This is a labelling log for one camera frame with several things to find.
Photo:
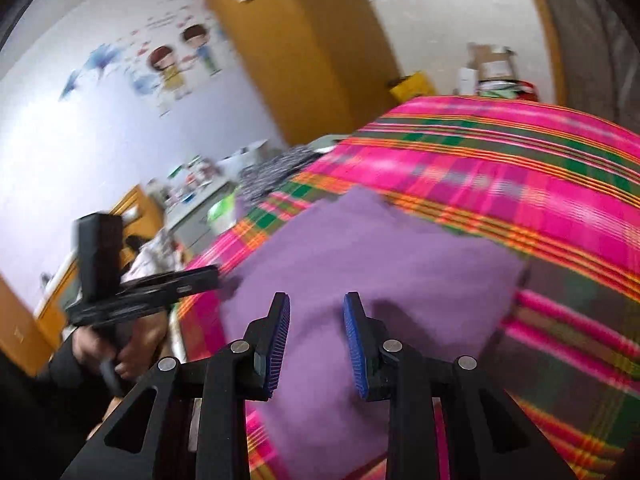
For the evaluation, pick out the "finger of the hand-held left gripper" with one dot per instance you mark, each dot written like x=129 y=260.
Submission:
x=200 y=281

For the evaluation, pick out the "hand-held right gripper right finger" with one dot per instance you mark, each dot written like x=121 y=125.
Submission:
x=355 y=355

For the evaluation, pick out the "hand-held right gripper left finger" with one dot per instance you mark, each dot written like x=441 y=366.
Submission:
x=277 y=350

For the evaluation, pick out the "purple fleece pants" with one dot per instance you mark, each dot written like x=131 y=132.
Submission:
x=375 y=270

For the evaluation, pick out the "person's left forearm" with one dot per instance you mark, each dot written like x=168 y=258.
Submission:
x=55 y=385

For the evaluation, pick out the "person's left hand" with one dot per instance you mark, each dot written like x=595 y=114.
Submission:
x=140 y=345

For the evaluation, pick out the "green plastic bag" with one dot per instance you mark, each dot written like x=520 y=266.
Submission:
x=222 y=215

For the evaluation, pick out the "cluttered bedside table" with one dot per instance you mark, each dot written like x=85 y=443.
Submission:
x=187 y=182

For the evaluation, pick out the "dark floral cloth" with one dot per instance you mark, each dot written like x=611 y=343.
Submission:
x=270 y=170

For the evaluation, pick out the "pink plaid blanket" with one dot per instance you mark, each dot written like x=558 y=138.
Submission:
x=500 y=170

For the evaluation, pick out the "wooden wardrobe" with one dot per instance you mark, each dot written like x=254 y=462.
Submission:
x=310 y=45

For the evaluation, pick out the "yellow box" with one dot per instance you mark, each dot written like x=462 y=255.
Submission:
x=410 y=89

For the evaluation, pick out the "small white box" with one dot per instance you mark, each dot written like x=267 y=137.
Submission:
x=466 y=81

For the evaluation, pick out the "red item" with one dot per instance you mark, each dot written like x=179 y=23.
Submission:
x=527 y=90

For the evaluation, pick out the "cardboard box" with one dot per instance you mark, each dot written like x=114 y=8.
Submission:
x=490 y=62

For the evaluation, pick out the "translucent plastic door curtain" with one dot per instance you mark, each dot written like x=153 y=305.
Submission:
x=600 y=50

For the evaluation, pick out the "cartoon wall sticker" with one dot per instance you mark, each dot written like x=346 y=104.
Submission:
x=167 y=67

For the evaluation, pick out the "wooden door frame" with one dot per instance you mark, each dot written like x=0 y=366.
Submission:
x=547 y=35

